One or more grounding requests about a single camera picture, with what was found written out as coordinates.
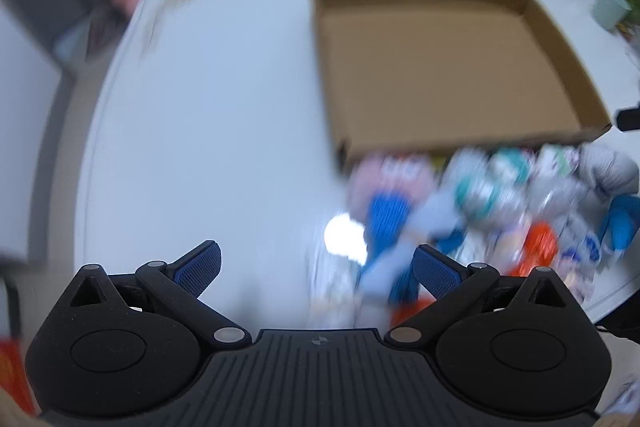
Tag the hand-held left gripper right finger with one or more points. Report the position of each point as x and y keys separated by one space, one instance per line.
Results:
x=440 y=269

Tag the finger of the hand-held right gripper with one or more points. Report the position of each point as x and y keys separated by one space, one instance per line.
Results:
x=631 y=119

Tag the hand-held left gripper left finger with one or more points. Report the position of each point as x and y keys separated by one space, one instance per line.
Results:
x=200 y=264

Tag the light blue sock bundle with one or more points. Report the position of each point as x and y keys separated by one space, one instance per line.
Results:
x=385 y=267

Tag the brown cardboard box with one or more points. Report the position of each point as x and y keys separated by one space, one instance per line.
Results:
x=425 y=72

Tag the gray sock bundle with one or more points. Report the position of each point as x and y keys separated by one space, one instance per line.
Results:
x=607 y=169

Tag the white fluffy sock bundle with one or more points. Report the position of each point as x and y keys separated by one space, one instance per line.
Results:
x=495 y=242

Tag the white green sock pink band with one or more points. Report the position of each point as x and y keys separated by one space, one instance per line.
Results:
x=552 y=167

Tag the white green printed sock bundle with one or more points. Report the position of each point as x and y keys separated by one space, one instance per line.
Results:
x=480 y=184

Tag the blue white ribbed sock bundle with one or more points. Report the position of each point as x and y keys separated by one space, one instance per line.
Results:
x=620 y=222

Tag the pink beige sock bundle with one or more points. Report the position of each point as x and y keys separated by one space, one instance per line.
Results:
x=370 y=182

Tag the pale green cup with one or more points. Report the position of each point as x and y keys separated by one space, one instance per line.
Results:
x=610 y=7

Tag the gray sock blue flower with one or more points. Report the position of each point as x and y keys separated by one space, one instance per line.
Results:
x=577 y=252

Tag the orange red packet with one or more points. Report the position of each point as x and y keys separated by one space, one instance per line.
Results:
x=15 y=372

